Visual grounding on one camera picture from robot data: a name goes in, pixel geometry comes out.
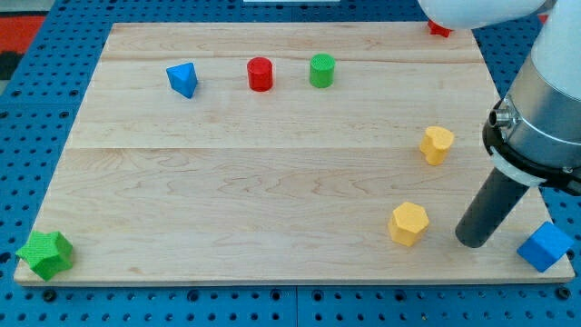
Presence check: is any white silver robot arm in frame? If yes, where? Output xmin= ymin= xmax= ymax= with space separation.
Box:
xmin=419 ymin=0 xmax=580 ymax=195

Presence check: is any blue triangle block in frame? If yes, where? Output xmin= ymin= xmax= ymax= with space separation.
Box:
xmin=166 ymin=63 xmax=198 ymax=98

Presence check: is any wooden board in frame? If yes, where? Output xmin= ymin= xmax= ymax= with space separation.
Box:
xmin=34 ymin=22 xmax=575 ymax=287

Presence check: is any red cylinder block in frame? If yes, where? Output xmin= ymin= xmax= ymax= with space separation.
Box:
xmin=247 ymin=57 xmax=273 ymax=92

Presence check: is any green cylinder block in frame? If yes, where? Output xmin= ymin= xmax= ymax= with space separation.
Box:
xmin=309 ymin=53 xmax=335 ymax=88

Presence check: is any yellow hexagon block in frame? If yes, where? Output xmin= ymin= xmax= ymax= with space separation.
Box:
xmin=388 ymin=202 xmax=429 ymax=247

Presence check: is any yellow heart block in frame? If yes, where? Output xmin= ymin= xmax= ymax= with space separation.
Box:
xmin=419 ymin=126 xmax=455 ymax=165

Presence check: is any red star block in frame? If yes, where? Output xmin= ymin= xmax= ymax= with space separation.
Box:
xmin=428 ymin=20 xmax=453 ymax=38

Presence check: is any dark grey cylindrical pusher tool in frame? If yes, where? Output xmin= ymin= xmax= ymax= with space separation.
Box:
xmin=455 ymin=168 xmax=529 ymax=248

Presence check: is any green star block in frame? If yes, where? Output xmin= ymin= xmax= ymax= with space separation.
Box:
xmin=16 ymin=231 xmax=73 ymax=282

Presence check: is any blue cube block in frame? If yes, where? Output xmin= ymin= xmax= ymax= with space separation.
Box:
xmin=517 ymin=222 xmax=574 ymax=273

